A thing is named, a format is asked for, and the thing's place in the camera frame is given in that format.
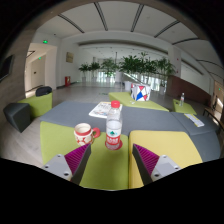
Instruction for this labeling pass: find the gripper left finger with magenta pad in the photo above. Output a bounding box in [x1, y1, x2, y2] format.
[42, 144, 91, 185]

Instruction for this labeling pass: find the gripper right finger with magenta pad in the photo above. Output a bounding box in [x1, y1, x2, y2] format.
[132, 144, 181, 185]

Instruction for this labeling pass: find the clear bottle with red label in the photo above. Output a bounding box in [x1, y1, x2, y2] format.
[106, 100, 122, 145]

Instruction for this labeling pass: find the far clear water bottle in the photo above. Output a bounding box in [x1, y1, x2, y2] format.
[179, 93, 185, 106]

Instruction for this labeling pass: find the yellow seat cushion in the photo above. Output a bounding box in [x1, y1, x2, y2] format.
[129, 130, 202, 189]

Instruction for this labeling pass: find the lime green seat cushion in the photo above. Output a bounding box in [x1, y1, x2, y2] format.
[40, 121, 129, 190]

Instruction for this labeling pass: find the red and white ceramic mug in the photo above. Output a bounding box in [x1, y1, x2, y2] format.
[74, 123, 100, 146]

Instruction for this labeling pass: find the red round coaster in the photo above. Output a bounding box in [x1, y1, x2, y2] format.
[105, 140, 123, 150]

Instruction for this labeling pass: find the grey upholstered seat platform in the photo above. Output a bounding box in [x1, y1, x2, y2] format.
[40, 101, 221, 162]

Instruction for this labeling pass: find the white leaflet on grey seat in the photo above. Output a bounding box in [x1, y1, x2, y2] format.
[184, 114, 204, 127]

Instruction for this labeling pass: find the open magazine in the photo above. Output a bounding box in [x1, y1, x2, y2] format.
[89, 102, 113, 118]

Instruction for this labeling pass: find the small lime green stool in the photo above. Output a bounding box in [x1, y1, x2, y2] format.
[173, 99, 196, 114]

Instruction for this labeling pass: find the lime green cube ottoman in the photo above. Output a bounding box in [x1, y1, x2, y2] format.
[20, 93, 53, 118]

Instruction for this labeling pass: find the far lime green seat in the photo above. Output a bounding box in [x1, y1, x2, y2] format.
[109, 92, 168, 111]

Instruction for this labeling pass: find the red white blue geometric box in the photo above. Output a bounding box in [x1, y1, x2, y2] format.
[131, 83, 151, 102]

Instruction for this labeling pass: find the black bag on ottoman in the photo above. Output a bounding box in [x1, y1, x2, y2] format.
[35, 86, 52, 97]

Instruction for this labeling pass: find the wooden bench at right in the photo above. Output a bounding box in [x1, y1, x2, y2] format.
[203, 96, 224, 132]

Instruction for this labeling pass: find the red fire extinguisher cabinet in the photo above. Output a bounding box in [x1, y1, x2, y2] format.
[65, 76, 71, 87]

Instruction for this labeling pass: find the row of potted green plants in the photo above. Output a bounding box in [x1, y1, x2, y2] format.
[79, 52, 175, 87]

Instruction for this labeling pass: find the framed notice on wall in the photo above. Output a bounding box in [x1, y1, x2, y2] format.
[66, 52, 74, 63]

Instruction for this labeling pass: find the wall mounted black television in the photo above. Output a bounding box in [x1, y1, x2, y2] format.
[0, 55, 14, 82]

